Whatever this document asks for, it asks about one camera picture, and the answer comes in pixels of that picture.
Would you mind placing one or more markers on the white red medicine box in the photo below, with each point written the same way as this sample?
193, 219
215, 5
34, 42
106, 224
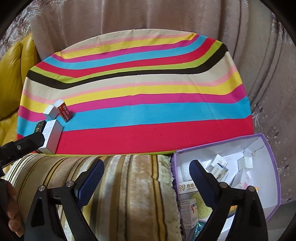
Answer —
189, 213

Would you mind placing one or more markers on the small white cube box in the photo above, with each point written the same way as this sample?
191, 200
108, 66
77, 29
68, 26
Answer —
245, 163

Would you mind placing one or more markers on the person left hand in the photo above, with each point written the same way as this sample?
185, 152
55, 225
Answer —
15, 223

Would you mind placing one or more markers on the white barcode box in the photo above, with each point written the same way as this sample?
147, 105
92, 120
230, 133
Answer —
51, 112

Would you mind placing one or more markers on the white text-covered box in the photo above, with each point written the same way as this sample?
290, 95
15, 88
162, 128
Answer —
52, 133

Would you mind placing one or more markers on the purple white cardboard box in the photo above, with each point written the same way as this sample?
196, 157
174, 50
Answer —
264, 174

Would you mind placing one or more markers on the yellow leather sofa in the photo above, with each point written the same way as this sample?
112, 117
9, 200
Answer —
15, 64

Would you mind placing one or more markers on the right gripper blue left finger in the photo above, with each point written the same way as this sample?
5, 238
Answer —
87, 182

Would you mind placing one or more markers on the rainbow striped tablecloth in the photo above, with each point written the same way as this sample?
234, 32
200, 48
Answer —
139, 91

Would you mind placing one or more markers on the white foam block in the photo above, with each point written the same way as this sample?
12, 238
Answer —
183, 173

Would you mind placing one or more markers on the black trimmer box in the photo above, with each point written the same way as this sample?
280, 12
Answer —
40, 126

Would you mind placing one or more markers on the red blue foam-topped box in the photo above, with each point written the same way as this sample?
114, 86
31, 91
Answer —
61, 106

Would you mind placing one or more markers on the gold dental box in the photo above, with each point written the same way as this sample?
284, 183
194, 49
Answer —
187, 187

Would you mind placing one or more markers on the shiny blue foil box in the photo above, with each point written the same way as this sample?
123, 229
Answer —
196, 230

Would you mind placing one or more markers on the white box diamond logo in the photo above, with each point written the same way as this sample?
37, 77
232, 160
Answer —
217, 160

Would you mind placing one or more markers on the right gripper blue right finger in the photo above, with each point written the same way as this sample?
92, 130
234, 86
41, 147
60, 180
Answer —
205, 182

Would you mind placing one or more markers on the orange white medicine box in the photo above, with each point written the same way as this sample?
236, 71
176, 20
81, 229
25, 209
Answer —
219, 172

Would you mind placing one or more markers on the green speckled sponge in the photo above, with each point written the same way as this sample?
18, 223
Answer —
203, 210

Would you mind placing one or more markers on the white box pink blot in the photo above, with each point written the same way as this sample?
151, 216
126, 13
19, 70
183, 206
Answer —
241, 180

